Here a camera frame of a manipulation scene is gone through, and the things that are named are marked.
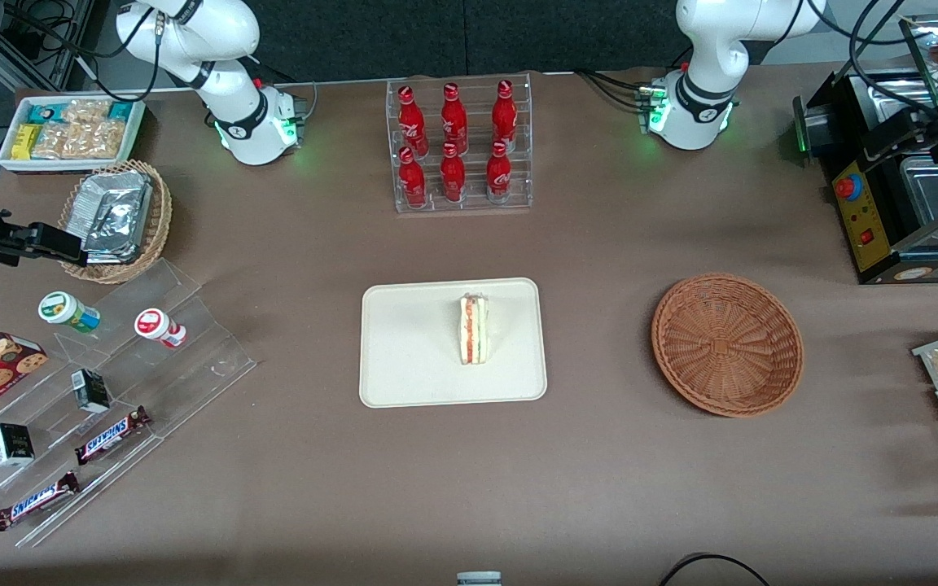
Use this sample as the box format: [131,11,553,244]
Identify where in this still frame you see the green lid snack cup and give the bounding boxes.
[37,291,102,335]

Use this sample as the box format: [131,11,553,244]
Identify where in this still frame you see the brown Snickers bar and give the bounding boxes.
[0,470,81,532]
[74,405,151,466]

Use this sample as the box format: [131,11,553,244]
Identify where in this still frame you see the light wicker basket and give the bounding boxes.
[58,160,173,285]

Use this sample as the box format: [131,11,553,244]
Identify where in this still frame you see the black left base cables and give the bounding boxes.
[573,68,654,112]

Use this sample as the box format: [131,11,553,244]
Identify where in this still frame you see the clear bag of crackers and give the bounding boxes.
[60,98,112,126]
[32,122,79,161]
[70,120,127,161]

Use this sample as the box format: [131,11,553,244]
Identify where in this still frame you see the small black box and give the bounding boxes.
[71,368,112,414]
[0,422,36,468]

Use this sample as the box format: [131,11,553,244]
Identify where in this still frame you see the black looped floor cable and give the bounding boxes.
[658,553,772,586]

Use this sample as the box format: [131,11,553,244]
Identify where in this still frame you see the silver foil pack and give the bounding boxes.
[81,195,151,264]
[77,170,153,214]

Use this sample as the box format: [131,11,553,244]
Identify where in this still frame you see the beige plastic tray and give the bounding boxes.
[359,278,549,409]

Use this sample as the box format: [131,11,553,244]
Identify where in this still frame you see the black food warmer cabinet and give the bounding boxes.
[792,12,938,286]

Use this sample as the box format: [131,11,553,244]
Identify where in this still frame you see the yellow snack bar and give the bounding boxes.
[11,124,42,162]

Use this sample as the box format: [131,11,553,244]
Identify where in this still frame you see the white rectangular snack tray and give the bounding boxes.
[0,94,147,174]

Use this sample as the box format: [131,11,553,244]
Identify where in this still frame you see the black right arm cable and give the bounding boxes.
[0,0,170,103]

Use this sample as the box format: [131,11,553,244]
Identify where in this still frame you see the triangular sandwich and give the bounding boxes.
[458,292,490,367]

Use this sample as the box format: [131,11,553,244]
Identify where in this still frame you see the clear acrylic stepped display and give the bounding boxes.
[0,259,258,549]

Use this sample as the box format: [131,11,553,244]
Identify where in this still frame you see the red lid snack cup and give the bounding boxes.
[134,308,188,349]

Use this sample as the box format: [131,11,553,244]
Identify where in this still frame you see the dark equipment rack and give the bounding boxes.
[0,0,100,92]

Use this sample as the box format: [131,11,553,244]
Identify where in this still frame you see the brown round wicker basket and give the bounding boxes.
[651,273,805,418]

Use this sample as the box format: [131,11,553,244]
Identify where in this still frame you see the red cola bottle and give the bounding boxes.
[397,146,427,208]
[441,82,469,154]
[439,142,467,203]
[491,79,518,151]
[397,85,429,157]
[485,140,513,203]

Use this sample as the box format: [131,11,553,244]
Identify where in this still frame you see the clear acrylic bottle rack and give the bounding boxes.
[386,72,534,215]

